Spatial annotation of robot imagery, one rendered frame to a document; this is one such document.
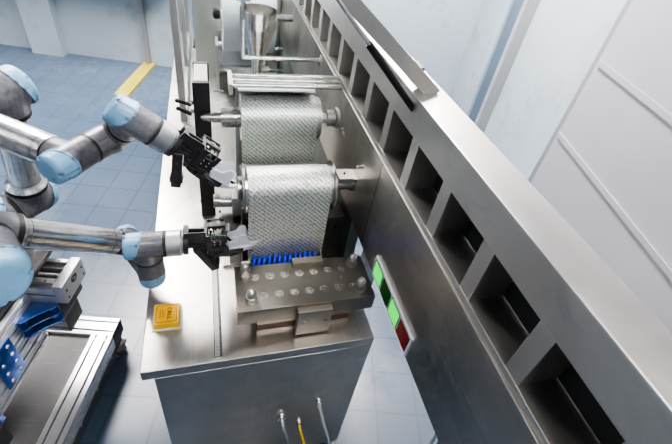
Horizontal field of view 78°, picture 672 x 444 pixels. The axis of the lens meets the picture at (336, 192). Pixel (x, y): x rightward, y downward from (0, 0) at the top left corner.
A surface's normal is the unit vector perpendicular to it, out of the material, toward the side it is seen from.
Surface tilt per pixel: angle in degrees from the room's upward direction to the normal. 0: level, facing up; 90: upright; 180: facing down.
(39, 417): 0
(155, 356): 0
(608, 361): 90
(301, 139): 92
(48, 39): 90
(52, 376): 0
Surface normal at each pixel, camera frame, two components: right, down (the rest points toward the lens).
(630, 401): -0.96, 0.04
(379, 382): 0.15, -0.77
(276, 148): 0.24, 0.66
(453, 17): 0.00, 0.63
